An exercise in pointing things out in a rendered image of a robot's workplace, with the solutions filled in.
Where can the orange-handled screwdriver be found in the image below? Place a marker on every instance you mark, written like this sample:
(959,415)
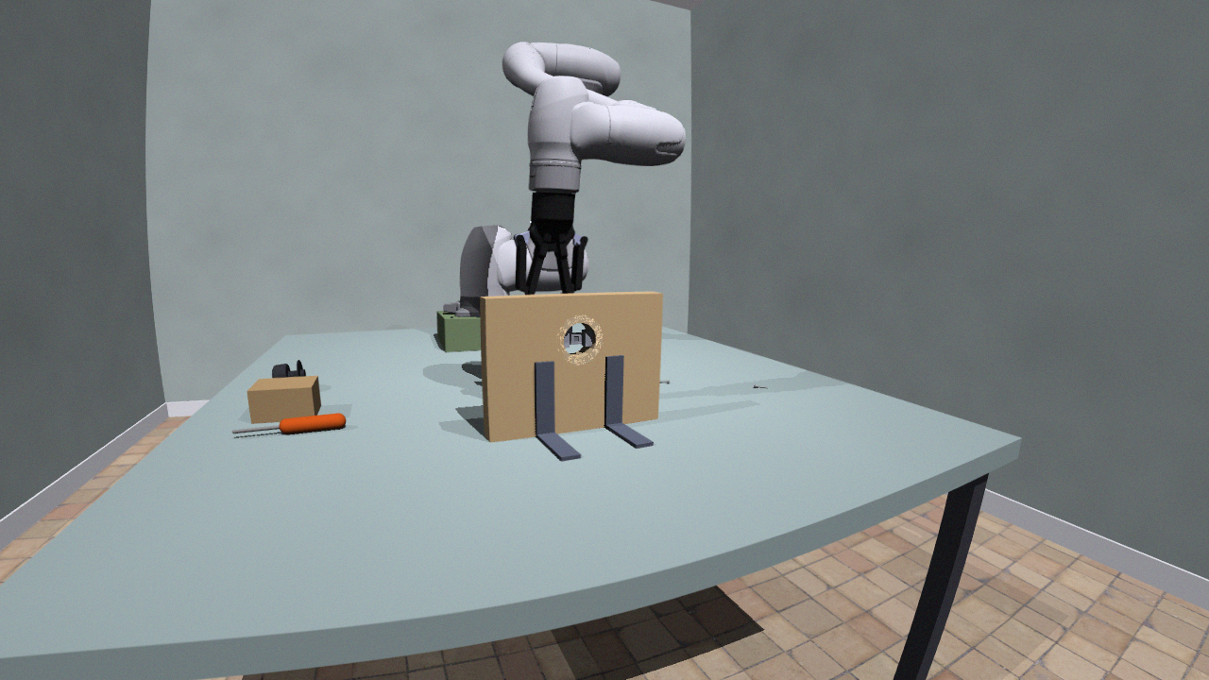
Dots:
(303,424)

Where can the tan wooden door panel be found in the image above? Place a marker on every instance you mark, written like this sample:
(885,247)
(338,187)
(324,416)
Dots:
(519,331)

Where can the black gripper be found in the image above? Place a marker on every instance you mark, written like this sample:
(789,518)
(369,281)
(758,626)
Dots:
(549,234)

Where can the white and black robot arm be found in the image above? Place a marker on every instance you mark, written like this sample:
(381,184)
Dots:
(564,129)

